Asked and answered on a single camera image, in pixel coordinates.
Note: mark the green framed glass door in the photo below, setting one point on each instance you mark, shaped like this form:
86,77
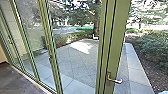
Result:
118,36

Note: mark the long low reddish hedge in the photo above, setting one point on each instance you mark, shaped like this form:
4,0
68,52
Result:
66,38

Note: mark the dark tree trunk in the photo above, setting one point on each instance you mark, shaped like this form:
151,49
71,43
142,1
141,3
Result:
97,20

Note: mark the green hedge bush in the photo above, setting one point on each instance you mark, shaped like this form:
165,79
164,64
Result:
153,45

